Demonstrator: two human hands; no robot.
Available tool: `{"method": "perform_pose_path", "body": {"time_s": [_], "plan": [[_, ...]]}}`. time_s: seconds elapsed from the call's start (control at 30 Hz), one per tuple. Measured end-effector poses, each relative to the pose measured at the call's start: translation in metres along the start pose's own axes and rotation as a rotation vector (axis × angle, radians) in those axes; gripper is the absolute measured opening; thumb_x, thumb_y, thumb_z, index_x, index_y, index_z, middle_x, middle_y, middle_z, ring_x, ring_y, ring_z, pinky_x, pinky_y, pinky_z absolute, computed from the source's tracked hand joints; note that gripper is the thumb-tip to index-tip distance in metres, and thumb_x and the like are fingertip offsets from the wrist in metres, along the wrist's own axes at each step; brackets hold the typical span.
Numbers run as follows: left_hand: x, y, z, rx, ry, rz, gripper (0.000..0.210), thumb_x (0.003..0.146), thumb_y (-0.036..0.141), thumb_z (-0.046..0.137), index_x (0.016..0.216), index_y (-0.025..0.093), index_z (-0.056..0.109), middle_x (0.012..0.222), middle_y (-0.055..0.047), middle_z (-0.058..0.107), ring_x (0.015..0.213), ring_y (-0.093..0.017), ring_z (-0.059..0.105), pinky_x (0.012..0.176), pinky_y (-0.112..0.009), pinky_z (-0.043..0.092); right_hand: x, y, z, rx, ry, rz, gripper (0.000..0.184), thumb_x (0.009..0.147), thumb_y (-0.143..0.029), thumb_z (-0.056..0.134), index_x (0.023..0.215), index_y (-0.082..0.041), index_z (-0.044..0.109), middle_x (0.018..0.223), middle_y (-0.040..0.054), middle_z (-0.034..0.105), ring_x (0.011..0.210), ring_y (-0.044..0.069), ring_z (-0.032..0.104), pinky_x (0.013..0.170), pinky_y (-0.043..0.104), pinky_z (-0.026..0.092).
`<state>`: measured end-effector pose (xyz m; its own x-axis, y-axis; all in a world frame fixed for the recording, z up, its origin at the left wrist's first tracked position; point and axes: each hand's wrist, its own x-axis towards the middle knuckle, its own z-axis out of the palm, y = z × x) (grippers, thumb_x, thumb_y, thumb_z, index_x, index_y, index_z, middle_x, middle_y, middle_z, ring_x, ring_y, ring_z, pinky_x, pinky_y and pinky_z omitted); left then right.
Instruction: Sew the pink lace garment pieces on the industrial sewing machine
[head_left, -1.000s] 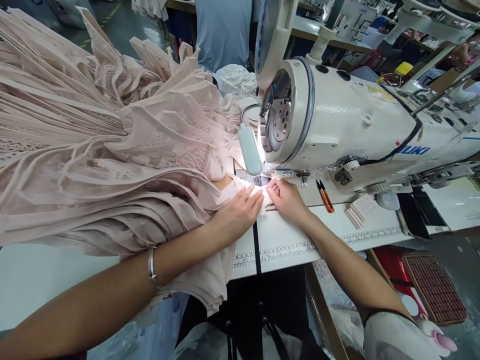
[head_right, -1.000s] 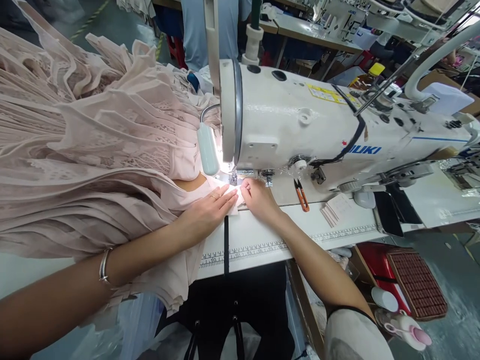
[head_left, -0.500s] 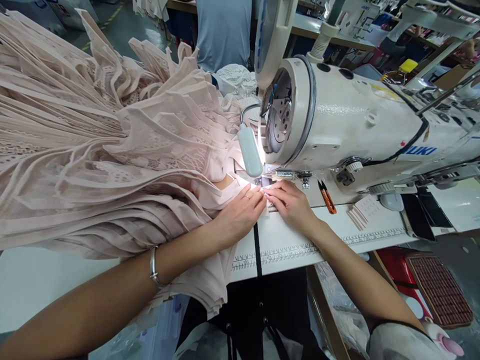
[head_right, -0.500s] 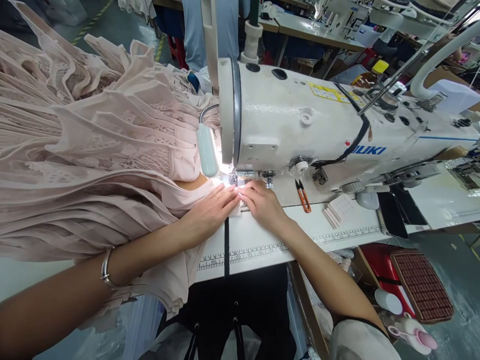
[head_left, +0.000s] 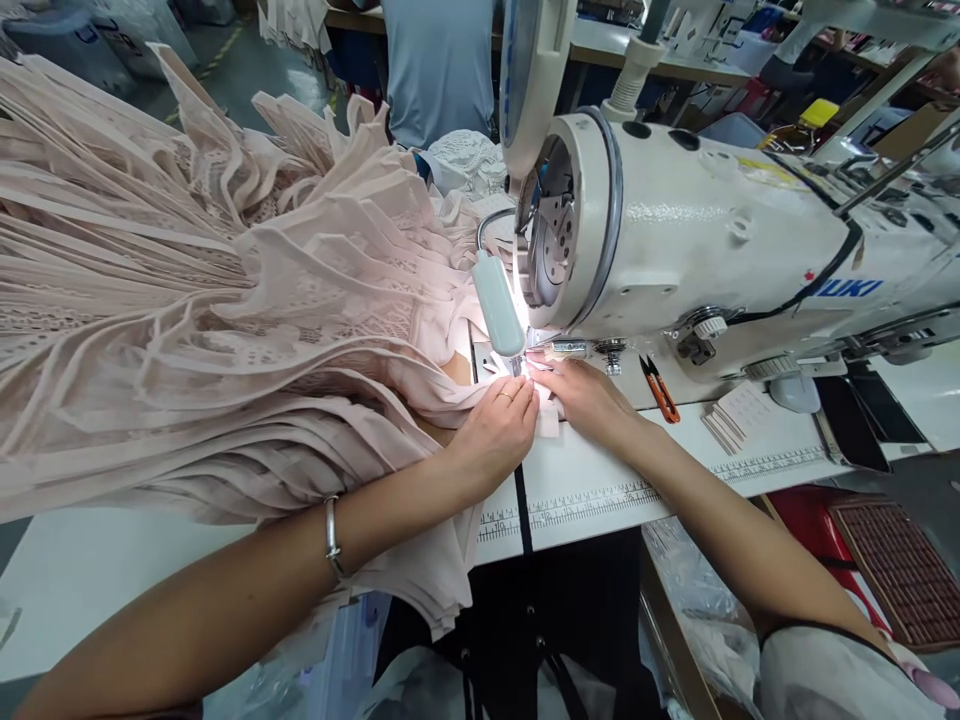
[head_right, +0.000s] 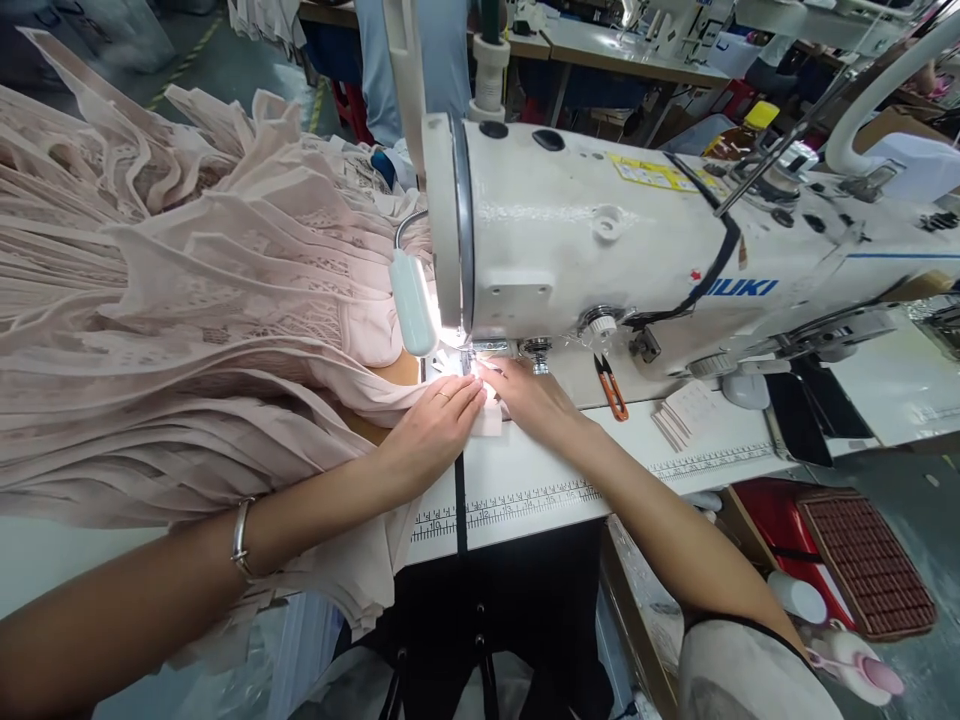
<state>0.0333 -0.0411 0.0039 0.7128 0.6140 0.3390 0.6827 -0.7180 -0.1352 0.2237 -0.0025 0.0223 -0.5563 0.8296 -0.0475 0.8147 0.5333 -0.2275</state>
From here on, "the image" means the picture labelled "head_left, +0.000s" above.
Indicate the person's left hand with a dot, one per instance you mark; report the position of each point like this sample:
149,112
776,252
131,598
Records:
491,435

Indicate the person's right hand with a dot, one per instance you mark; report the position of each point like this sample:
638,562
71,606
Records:
589,397

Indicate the person's left ring finger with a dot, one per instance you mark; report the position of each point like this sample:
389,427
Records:
508,394

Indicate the person's left fingers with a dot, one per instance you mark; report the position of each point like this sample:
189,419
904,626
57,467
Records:
531,405

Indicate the person's right fingers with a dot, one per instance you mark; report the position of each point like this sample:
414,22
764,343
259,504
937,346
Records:
556,377

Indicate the white gooseneck sewing lamp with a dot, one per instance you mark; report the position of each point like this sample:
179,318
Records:
497,304

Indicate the orange thread snips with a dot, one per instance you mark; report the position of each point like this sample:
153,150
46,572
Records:
661,390

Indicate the printed ruler strip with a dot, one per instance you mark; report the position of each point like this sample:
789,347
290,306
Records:
600,502

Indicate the stack of pink fabric pieces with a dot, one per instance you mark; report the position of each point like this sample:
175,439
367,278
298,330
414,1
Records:
739,424

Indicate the white industrial sewing machine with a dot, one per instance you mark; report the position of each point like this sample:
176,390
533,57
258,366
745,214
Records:
712,225

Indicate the person's body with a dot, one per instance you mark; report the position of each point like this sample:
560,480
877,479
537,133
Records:
547,637

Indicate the white lace fabric bundle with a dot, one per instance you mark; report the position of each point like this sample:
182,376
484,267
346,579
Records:
469,161

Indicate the clear plastic bag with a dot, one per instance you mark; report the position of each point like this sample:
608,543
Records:
690,585

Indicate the black control panel box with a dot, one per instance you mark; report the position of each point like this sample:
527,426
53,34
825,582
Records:
862,420

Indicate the pile of pink lace garments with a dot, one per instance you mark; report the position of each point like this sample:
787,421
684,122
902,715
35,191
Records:
187,315

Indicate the background work table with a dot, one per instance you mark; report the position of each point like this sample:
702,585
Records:
675,52

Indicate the yellow capped oil bottle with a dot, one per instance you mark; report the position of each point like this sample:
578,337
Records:
806,124

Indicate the red stool with beaded mat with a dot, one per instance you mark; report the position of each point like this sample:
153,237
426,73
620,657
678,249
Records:
892,562

